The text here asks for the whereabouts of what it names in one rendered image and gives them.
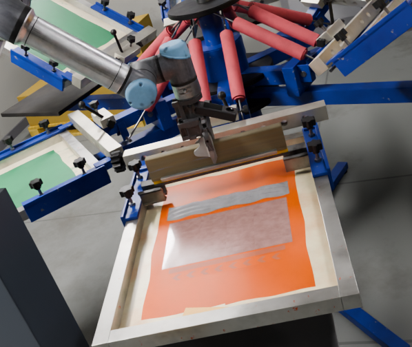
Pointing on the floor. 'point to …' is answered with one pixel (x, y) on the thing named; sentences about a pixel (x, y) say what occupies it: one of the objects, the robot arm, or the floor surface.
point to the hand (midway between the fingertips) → (216, 155)
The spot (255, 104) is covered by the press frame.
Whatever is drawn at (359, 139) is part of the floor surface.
